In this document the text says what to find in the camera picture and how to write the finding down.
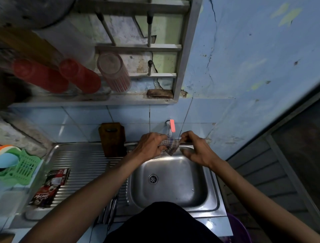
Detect person's right hand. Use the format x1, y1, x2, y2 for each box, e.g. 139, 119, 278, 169
180, 131, 220, 170

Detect person's left hand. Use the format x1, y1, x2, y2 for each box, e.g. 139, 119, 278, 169
132, 133, 168, 163

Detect checked dishcloth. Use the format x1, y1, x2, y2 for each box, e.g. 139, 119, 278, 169
154, 138, 181, 160

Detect small wooden cutting board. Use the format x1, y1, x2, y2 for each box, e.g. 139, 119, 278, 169
98, 123, 127, 158

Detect knives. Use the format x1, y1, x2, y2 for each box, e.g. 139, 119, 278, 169
107, 191, 119, 231

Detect person's left forearm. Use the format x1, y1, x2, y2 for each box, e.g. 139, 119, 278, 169
20, 155, 140, 243

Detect person's right forearm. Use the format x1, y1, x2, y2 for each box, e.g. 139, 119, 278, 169
212, 160, 320, 243

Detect person's black clothing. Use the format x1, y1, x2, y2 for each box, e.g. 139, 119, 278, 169
104, 202, 224, 243

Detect stainless steel sink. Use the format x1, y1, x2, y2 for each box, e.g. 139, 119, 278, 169
10, 142, 228, 228

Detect wooden scrub brush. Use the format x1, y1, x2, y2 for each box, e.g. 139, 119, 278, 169
146, 89, 174, 100

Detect grey slatted wooden door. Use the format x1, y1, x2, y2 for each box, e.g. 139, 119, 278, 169
217, 95, 320, 233

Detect red striped drinking glass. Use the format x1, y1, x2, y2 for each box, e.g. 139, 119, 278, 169
97, 52, 132, 92

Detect purple plastic basket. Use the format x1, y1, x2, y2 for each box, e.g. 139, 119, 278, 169
222, 213, 253, 243

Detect red plastic cup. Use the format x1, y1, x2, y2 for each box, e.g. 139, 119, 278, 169
12, 59, 69, 93
59, 59, 102, 94

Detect red black sachet pack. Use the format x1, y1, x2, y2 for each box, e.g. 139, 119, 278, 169
30, 168, 70, 208

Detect green plastic basket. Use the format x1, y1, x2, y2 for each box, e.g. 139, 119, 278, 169
0, 149, 42, 186

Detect white plastic cup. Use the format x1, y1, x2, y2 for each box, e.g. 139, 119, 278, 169
35, 21, 95, 67

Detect orange plastic utensil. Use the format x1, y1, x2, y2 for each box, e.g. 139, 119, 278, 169
0, 145, 22, 155

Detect light blue plastic scoop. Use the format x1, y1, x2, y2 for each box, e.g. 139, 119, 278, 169
0, 153, 20, 169

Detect clear plastic container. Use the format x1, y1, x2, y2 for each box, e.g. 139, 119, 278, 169
0, 190, 28, 217

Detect large dark brown wok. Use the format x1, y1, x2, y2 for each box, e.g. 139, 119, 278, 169
0, 72, 33, 110

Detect yellow plastic cup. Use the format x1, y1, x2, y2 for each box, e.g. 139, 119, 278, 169
0, 27, 63, 70

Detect dark round hanging pan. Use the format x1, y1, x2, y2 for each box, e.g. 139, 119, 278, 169
0, 0, 75, 29

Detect white faucet orange handle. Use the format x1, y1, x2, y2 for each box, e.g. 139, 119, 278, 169
165, 119, 175, 138

